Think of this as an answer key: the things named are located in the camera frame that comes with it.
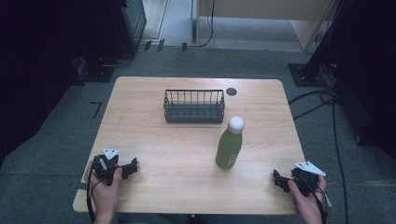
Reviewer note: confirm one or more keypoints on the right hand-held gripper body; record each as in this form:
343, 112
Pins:
306, 179

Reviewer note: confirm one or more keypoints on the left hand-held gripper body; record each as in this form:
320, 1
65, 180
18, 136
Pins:
104, 164

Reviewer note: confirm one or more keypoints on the green bottle with white cap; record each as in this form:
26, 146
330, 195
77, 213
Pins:
229, 149

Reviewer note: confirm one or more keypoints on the person's right hand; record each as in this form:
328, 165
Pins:
306, 202

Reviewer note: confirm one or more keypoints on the person's left hand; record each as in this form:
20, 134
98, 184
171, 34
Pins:
107, 194

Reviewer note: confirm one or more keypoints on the black round table grommet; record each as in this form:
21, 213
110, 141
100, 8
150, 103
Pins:
231, 91

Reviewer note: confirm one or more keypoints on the black metal stand with base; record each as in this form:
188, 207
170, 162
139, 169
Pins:
311, 71

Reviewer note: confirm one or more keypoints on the black cabinet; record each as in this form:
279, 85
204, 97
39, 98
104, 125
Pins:
124, 25

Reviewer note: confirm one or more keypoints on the light wooden furniture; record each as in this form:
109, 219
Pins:
308, 28

